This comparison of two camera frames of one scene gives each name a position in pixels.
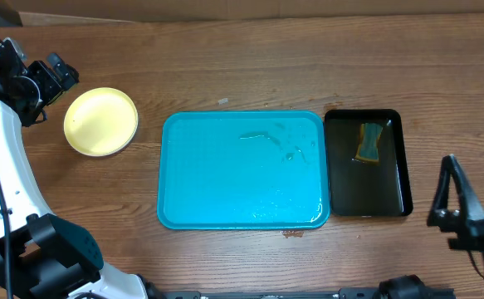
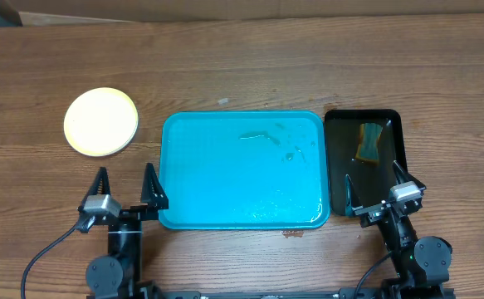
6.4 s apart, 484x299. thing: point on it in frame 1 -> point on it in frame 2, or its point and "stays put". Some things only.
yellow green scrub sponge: [369, 145] stays put
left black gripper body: [43, 89] -> [141, 213]
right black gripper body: [456, 218] -> [383, 208]
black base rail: [344, 293] stays put
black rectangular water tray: [369, 174] stays put
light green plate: [100, 122] stays put
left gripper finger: [66, 74] -> [153, 191]
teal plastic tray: [243, 170] stays put
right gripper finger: [450, 167] -> [352, 199]
